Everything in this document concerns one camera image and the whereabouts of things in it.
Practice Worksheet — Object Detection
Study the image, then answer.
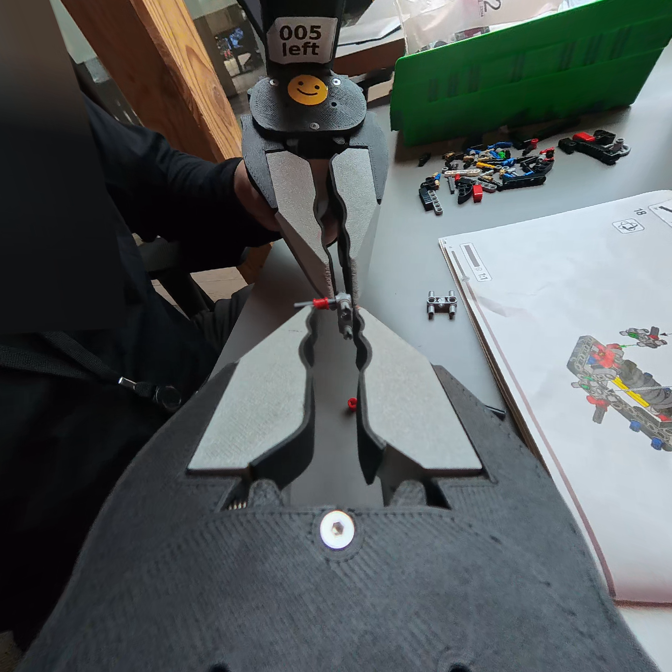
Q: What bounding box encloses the person's left forearm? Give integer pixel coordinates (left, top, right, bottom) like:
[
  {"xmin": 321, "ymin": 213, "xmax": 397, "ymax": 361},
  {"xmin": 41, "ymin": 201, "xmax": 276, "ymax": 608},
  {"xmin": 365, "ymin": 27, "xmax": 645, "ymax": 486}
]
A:
[{"xmin": 89, "ymin": 102, "xmax": 253, "ymax": 263}]

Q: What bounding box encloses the wooden post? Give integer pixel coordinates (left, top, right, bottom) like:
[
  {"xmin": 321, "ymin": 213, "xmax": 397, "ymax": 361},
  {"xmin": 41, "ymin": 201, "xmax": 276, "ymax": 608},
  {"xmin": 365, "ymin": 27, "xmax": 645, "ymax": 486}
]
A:
[{"xmin": 60, "ymin": 0, "xmax": 274, "ymax": 284}]

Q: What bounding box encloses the grey lego axle connector assembly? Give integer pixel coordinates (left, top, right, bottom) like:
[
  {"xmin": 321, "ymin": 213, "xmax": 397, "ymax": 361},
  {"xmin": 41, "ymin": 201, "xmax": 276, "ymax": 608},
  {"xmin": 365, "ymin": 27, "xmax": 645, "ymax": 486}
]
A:
[{"xmin": 295, "ymin": 291, "xmax": 358, "ymax": 341}]

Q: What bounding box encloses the green storage bin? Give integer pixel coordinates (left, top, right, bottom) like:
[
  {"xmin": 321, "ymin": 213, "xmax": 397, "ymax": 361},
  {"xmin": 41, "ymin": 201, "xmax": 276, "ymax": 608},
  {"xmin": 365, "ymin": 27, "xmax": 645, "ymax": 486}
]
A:
[{"xmin": 390, "ymin": 0, "xmax": 672, "ymax": 148}]

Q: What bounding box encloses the open instruction booklet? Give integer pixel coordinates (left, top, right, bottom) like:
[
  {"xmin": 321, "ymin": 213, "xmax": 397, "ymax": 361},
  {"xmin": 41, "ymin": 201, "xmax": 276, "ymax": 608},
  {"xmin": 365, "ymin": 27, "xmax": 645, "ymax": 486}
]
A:
[{"xmin": 438, "ymin": 190, "xmax": 672, "ymax": 607}]

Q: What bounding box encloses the black office chair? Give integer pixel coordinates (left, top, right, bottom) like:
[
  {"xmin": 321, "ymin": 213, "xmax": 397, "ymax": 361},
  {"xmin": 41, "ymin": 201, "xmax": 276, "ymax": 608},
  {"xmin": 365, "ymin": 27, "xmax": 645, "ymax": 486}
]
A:
[{"xmin": 134, "ymin": 236, "xmax": 218, "ymax": 321}]

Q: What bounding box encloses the black red lego subassembly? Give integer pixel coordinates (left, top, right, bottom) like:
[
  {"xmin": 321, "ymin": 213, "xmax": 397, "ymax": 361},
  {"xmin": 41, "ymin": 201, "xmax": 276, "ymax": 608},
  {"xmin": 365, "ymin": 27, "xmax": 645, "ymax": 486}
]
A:
[{"xmin": 558, "ymin": 128, "xmax": 632, "ymax": 166}]

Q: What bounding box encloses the person's black clothing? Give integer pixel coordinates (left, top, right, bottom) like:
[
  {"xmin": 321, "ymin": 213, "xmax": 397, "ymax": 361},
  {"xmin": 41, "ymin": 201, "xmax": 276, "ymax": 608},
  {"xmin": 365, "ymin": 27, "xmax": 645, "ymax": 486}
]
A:
[{"xmin": 0, "ymin": 262, "xmax": 250, "ymax": 657}]

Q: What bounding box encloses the black lanyard with clip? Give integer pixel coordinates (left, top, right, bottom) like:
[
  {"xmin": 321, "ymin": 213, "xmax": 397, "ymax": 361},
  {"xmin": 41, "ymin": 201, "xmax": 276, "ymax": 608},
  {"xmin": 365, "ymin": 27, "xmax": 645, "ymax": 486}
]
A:
[{"xmin": 0, "ymin": 331, "xmax": 184, "ymax": 413}]

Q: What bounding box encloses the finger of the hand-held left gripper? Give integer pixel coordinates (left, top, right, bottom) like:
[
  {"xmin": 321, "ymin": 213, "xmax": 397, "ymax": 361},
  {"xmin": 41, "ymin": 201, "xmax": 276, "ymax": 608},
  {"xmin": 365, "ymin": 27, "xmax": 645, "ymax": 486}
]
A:
[
  {"xmin": 267, "ymin": 151, "xmax": 338, "ymax": 302},
  {"xmin": 330, "ymin": 149, "xmax": 380, "ymax": 309}
]

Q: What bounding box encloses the person's left hand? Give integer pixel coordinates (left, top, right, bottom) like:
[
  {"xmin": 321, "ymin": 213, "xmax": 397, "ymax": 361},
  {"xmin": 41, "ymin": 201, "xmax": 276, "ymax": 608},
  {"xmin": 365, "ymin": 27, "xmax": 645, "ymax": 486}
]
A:
[{"xmin": 233, "ymin": 159, "xmax": 343, "ymax": 247}]

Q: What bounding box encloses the dark grey double pin connector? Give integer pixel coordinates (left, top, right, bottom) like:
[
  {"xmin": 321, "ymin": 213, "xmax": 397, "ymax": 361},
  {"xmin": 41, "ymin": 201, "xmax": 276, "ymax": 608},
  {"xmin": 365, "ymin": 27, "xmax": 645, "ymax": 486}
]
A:
[{"xmin": 426, "ymin": 288, "xmax": 459, "ymax": 320}]

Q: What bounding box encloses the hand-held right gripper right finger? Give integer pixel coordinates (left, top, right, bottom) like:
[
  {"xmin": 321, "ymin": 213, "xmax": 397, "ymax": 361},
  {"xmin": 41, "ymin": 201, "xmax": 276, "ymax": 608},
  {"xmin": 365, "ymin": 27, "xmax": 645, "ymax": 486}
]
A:
[{"xmin": 354, "ymin": 307, "xmax": 484, "ymax": 497}]

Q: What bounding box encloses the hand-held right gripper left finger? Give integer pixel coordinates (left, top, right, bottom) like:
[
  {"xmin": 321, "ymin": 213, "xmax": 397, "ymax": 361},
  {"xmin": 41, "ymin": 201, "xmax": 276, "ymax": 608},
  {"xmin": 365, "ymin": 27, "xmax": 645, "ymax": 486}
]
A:
[{"xmin": 186, "ymin": 304, "xmax": 316, "ymax": 491}]

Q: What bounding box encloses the pile of small lego pieces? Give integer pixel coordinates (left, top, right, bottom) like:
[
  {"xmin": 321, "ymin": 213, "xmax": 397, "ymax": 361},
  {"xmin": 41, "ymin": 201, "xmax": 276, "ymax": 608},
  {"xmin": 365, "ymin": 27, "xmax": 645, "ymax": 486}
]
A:
[{"xmin": 417, "ymin": 138, "xmax": 557, "ymax": 216}]

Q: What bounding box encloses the clear plastic parts bag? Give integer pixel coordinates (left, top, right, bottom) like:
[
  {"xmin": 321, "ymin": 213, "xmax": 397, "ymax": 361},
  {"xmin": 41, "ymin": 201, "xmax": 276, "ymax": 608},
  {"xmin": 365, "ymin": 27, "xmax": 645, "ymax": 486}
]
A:
[{"xmin": 396, "ymin": 0, "xmax": 565, "ymax": 53}]

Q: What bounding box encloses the white top side table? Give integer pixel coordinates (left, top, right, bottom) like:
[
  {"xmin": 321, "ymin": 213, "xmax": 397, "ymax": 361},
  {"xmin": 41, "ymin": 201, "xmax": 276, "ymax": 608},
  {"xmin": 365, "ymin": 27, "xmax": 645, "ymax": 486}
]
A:
[{"xmin": 334, "ymin": 31, "xmax": 405, "ymax": 79}]

